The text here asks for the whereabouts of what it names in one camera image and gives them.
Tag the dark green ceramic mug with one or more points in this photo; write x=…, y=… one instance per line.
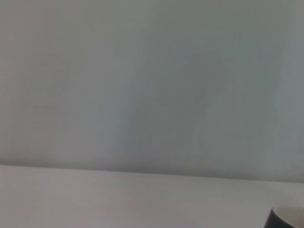
x=275, y=219

